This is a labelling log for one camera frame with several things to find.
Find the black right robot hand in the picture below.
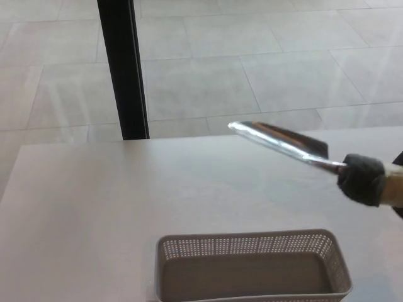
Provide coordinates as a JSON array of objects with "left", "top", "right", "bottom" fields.
[{"left": 390, "top": 151, "right": 403, "bottom": 220}]

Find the steel kitchen knife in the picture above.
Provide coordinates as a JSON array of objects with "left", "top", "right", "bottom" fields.
[{"left": 227, "top": 121, "right": 403, "bottom": 209}]

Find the grey perforated plastic basket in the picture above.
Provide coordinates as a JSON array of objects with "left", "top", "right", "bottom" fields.
[{"left": 154, "top": 228, "right": 353, "bottom": 302}]

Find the black vertical post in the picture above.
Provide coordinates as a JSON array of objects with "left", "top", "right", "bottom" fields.
[{"left": 96, "top": 0, "right": 150, "bottom": 140}]

